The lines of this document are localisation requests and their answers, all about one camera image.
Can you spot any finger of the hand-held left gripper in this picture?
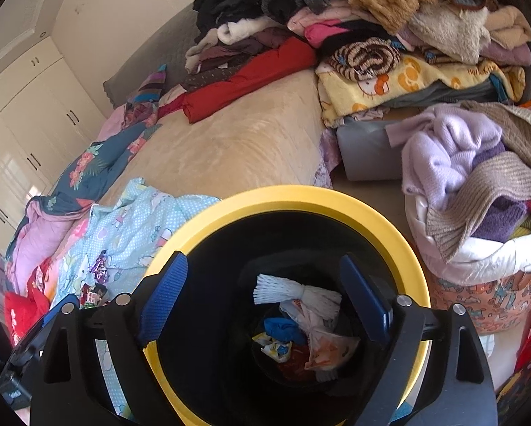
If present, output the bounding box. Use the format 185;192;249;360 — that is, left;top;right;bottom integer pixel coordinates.
12;303;68;351

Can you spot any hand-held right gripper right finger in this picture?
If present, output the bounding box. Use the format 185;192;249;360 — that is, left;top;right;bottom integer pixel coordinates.
338;253;500;426

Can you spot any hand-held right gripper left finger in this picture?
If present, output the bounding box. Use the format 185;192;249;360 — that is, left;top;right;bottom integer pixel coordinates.
30;251;189;426

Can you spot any white plastic bag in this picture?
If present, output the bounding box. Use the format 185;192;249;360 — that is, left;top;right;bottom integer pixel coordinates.
278;299;361;371

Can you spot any white foam fruit net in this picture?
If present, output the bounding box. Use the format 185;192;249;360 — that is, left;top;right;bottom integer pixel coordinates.
253;274;342;316

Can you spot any blue plastic piece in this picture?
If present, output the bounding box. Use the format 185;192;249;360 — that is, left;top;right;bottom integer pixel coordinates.
264;317;308;344

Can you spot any yellow and white wrapper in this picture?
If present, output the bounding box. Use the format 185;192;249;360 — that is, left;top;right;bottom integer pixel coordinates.
253;333;293;360

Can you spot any yellow rimmed black trash bin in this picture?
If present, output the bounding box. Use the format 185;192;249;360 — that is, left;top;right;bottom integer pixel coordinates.
142;185;427;426

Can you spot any red floral garment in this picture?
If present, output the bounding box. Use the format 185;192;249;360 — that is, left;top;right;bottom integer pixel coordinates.
3;271;53;347

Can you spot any light blue cartoon blanket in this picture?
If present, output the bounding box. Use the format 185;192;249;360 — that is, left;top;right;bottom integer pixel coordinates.
54;177;222;420

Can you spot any pink cartoon blanket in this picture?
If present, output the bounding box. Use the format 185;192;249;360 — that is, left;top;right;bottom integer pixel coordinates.
39;219;93;302

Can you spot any pink cartoon laundry basket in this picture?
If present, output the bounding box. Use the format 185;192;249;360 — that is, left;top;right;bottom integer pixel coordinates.
427;268;531;335

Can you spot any white quilted garment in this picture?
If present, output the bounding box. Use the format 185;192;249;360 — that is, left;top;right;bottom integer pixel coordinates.
404;193;531;285

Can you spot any lilac floral bed sheet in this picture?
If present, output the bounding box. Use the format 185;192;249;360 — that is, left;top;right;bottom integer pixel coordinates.
313;129;342;189

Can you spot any grey storage box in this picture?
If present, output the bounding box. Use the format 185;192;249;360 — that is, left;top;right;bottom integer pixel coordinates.
337;120;410;182

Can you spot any blue floral quilt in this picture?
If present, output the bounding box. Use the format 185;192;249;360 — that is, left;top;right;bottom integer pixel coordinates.
5;122;164;285

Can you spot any purple knit garment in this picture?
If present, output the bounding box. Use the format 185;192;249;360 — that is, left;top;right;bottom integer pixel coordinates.
472;142;529;242

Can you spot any lilac sweater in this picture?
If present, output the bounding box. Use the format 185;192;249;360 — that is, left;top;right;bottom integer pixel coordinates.
385;105;506;214

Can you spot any bed with beige cover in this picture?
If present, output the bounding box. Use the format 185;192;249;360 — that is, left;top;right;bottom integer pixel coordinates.
99;69;332;207

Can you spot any dark red cloth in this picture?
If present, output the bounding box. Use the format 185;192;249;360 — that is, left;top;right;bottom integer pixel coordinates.
156;91;188;118

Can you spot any cream wardrobe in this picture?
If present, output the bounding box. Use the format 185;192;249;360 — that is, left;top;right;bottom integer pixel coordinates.
0;35;108;231

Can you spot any striped pillow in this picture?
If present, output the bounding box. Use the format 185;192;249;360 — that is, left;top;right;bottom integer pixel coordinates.
123;64;168;111

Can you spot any grey folded blanket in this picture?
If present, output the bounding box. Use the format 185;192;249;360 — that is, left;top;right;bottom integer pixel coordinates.
383;81;499;109

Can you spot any yellow cartoon blanket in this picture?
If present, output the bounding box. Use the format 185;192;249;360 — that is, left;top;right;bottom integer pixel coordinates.
315;51;526;129

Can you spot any brown striped garment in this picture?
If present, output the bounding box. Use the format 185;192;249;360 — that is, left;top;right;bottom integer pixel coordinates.
327;38;401;81

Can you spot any red folded garment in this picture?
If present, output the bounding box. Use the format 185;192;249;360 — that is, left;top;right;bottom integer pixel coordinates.
181;38;317;125

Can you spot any grey padded headboard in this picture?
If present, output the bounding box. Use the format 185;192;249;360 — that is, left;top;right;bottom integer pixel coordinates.
103;2;204;107

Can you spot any pink garment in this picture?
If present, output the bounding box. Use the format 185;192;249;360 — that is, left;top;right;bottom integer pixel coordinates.
287;0;381;49

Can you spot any dark purple dotted garment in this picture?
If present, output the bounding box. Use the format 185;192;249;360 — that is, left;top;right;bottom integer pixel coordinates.
181;27;293;92

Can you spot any white fleece garment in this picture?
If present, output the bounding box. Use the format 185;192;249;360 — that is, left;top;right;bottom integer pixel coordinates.
185;20;270;72

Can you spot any cream fleece garment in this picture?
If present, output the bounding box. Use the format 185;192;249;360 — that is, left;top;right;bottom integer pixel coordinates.
407;2;492;65

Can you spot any mauve garment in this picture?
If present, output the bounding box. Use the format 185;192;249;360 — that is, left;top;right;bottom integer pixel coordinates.
481;40;531;68

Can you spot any peach towel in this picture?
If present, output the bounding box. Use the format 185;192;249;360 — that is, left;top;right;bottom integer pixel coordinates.
487;6;531;49

